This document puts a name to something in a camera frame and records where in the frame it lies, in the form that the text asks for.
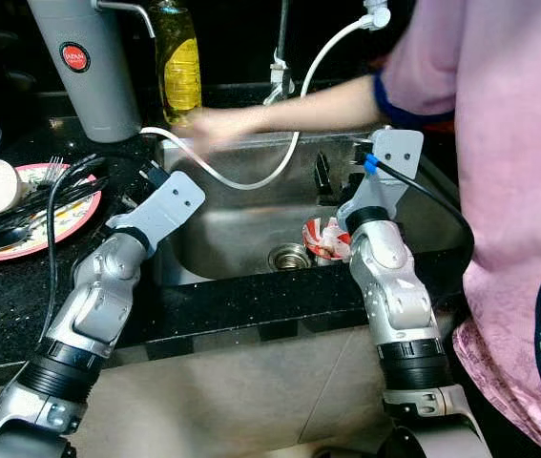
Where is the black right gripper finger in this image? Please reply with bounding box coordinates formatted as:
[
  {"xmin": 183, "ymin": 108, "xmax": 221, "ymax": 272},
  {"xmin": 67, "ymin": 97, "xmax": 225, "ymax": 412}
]
[{"xmin": 313, "ymin": 151, "xmax": 336, "ymax": 208}]

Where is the bare person hand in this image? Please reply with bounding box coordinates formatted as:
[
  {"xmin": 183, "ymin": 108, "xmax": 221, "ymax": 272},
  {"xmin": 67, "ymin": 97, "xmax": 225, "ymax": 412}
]
[{"xmin": 177, "ymin": 105, "xmax": 252, "ymax": 156}]

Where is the red and white cup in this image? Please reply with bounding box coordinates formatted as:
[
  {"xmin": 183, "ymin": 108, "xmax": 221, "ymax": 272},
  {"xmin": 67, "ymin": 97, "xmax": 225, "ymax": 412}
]
[{"xmin": 302, "ymin": 217, "xmax": 353, "ymax": 264}]

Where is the metal sink drain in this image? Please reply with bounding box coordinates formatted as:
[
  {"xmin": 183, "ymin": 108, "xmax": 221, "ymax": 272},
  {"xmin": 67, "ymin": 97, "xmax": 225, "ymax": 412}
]
[{"xmin": 268, "ymin": 243, "xmax": 315, "ymax": 272}]

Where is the stainless steel sink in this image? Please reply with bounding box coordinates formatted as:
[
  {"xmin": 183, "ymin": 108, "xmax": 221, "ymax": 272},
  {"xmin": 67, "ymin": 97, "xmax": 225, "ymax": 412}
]
[{"xmin": 151, "ymin": 129, "xmax": 473, "ymax": 289}]

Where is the metal faucet pipe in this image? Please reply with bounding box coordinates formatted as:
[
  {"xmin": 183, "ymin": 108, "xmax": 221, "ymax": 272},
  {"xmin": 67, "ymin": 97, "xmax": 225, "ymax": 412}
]
[{"xmin": 263, "ymin": 0, "xmax": 297, "ymax": 106}]

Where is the person torso in pink shirt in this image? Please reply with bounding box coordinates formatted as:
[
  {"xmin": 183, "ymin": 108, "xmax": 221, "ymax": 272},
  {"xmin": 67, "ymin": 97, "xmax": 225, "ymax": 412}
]
[{"xmin": 373, "ymin": 0, "xmax": 541, "ymax": 458}]

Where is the yellow liquid bottle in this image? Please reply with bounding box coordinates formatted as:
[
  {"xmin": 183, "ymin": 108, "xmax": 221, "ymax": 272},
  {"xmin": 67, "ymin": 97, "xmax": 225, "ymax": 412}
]
[{"xmin": 149, "ymin": 0, "xmax": 204, "ymax": 127}]

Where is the beige cabinet front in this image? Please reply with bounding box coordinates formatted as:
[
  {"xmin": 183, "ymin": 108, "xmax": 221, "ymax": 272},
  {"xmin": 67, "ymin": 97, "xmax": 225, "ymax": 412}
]
[{"xmin": 0, "ymin": 315, "xmax": 471, "ymax": 458}]

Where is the grey cylinder with red label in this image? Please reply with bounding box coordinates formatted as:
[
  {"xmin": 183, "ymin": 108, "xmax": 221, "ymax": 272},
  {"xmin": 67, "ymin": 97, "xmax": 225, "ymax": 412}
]
[{"xmin": 26, "ymin": 0, "xmax": 144, "ymax": 144}]

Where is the black chopstick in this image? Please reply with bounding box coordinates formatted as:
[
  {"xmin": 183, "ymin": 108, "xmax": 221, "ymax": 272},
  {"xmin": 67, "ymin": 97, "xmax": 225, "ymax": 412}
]
[
  {"xmin": 0, "ymin": 186, "xmax": 104, "ymax": 244},
  {"xmin": 0, "ymin": 175, "xmax": 109, "ymax": 230}
]

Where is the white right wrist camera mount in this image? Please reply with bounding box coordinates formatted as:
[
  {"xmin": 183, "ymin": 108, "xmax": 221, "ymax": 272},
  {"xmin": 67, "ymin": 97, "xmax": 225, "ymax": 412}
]
[{"xmin": 335, "ymin": 128, "xmax": 425, "ymax": 233}]

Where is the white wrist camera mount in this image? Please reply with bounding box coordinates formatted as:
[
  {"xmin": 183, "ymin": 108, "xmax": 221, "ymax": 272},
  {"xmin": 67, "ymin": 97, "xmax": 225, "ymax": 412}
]
[
  {"xmin": 106, "ymin": 172, "xmax": 207, "ymax": 257},
  {"xmin": 335, "ymin": 128, "xmax": 425, "ymax": 233}
]

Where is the white flexible hose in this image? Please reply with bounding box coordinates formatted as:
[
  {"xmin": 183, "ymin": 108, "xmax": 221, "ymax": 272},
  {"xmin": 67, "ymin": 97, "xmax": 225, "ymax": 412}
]
[{"xmin": 139, "ymin": 11, "xmax": 376, "ymax": 194}]

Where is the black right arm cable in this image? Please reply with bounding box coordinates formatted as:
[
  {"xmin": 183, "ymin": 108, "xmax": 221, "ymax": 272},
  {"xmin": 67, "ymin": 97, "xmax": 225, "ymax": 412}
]
[{"xmin": 375, "ymin": 162, "xmax": 476, "ymax": 297}]

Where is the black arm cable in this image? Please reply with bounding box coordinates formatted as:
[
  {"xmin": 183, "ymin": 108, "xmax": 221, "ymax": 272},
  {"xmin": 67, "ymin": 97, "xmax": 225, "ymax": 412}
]
[
  {"xmin": 43, "ymin": 153, "xmax": 171, "ymax": 340},
  {"xmin": 375, "ymin": 162, "xmax": 476, "ymax": 297}
]

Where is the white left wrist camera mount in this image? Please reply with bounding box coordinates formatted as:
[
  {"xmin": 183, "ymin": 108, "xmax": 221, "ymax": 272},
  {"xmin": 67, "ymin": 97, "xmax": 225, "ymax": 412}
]
[{"xmin": 106, "ymin": 172, "xmax": 207, "ymax": 257}]

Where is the blue left cable plug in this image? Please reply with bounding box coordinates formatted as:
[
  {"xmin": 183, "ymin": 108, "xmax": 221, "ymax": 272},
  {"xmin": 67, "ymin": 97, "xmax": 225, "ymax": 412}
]
[{"xmin": 148, "ymin": 164, "xmax": 172, "ymax": 188}]

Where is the white hose tap connector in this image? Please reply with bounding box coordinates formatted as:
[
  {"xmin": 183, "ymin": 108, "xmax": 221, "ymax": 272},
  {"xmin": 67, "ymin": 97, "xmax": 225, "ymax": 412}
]
[{"xmin": 363, "ymin": 0, "xmax": 392, "ymax": 31}]

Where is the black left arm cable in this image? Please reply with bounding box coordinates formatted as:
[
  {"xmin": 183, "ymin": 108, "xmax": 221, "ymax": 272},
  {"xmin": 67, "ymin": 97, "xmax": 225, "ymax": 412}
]
[{"xmin": 43, "ymin": 153, "xmax": 171, "ymax": 340}]

